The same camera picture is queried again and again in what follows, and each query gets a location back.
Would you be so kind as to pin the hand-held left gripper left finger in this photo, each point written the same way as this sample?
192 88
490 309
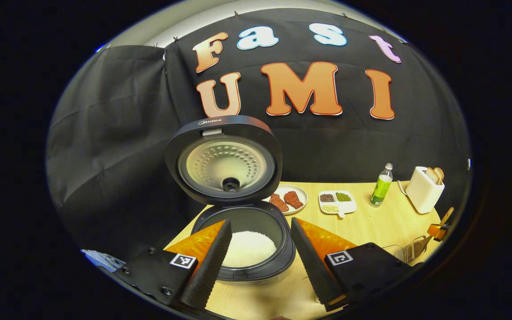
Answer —
207 275

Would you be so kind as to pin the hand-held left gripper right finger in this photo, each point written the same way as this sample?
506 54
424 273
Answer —
314 266

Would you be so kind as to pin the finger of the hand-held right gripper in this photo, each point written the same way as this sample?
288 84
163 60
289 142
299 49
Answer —
438 232

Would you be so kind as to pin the white rice heap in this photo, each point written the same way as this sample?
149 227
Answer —
251 249

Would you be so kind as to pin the black rice cooker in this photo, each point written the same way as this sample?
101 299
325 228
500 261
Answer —
247 124

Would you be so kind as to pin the white toaster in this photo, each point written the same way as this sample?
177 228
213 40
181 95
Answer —
422 195

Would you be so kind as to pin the white round plate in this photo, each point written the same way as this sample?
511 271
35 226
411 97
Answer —
299 212

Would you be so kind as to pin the bread slice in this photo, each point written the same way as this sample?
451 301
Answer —
432 175
439 172

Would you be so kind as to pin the white divided grain dish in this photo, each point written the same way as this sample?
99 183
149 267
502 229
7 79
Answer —
347 205

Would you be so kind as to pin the red meat piece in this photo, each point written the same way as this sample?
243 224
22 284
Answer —
294 199
279 203

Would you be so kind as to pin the green label water bottle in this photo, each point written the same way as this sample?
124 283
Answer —
381 189

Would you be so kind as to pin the blue cloth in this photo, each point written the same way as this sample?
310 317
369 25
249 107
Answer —
100 260

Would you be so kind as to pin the black backdrop cloth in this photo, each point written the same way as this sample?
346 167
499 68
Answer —
114 155

